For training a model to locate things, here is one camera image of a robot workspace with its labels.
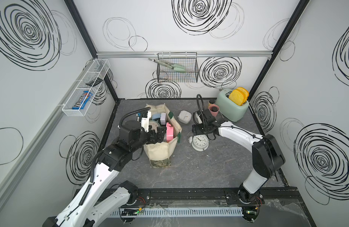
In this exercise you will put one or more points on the white cable duct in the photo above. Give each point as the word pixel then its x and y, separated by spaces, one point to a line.
pixel 183 212

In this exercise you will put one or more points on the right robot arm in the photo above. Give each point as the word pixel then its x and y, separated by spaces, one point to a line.
pixel 267 157

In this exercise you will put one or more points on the yellow toast slice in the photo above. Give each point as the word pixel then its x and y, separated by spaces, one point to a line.
pixel 244 90
pixel 238 97

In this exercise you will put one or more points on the yellow toast slice front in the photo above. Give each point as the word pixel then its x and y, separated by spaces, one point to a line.
pixel 238 97

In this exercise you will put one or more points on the blue candy packet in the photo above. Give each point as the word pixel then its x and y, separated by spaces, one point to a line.
pixel 83 99

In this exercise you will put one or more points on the yellow toast slice back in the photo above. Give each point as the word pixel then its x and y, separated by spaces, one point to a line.
pixel 244 90

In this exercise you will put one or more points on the green round alarm clock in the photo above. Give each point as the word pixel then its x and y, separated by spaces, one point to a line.
pixel 154 125

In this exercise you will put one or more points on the black remote control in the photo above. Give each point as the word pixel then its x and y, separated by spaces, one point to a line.
pixel 94 82

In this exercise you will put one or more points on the green kitchen tongs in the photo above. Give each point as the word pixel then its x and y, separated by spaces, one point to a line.
pixel 175 67

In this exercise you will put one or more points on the white wire wall shelf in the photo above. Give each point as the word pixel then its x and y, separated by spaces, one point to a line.
pixel 96 68

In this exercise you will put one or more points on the mint green toaster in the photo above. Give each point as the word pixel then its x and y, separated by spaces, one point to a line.
pixel 228 108

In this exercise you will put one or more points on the cream canvas tote bag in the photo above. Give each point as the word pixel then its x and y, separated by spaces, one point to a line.
pixel 159 154

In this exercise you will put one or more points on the white twin bell clock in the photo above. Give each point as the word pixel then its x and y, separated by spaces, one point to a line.
pixel 199 142

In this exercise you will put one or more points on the small white square clock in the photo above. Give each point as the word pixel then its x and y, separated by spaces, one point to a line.
pixel 163 119

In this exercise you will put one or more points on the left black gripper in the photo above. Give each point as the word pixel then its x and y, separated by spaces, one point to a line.
pixel 159 136

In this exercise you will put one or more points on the black wire basket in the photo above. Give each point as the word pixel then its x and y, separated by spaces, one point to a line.
pixel 186 59

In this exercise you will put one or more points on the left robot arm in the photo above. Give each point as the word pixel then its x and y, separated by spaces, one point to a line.
pixel 85 210

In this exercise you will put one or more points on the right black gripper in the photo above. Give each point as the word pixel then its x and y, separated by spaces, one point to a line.
pixel 195 129

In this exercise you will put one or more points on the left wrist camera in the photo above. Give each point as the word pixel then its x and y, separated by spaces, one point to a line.
pixel 144 118

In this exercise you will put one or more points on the pale blue square clock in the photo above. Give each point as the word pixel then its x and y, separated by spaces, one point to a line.
pixel 156 116

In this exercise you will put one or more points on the pink round alarm clock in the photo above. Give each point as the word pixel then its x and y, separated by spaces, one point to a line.
pixel 169 132

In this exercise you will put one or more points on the pink cup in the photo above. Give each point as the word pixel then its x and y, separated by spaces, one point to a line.
pixel 213 113

